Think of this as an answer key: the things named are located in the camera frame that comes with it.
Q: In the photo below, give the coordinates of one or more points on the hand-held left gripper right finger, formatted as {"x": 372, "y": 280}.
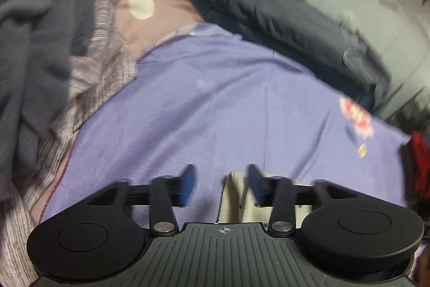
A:
{"x": 254, "y": 182}

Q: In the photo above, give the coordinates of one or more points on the beige dotted small garment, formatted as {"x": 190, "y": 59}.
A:
{"x": 235, "y": 203}

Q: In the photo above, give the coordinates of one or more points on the red cloth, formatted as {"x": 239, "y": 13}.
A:
{"x": 421, "y": 159}

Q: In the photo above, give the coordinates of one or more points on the dark grey garment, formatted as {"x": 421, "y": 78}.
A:
{"x": 33, "y": 55}

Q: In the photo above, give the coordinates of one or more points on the mauve cloth with cream dot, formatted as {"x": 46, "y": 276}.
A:
{"x": 168, "y": 14}

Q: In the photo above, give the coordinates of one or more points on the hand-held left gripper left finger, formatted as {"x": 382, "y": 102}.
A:
{"x": 188, "y": 182}

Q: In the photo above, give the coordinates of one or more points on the dark navy quilt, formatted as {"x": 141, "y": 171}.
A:
{"x": 252, "y": 4}

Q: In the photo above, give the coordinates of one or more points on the mauve grey striped cloth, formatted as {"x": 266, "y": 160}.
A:
{"x": 97, "y": 71}

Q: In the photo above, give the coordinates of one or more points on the purple floral bedsheet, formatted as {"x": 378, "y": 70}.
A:
{"x": 201, "y": 105}

